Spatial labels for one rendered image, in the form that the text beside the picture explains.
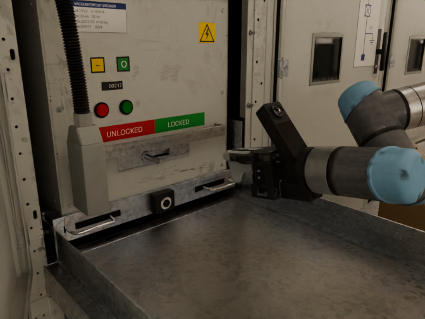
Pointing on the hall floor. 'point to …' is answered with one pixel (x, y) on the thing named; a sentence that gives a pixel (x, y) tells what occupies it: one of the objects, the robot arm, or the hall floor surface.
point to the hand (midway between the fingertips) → (227, 152)
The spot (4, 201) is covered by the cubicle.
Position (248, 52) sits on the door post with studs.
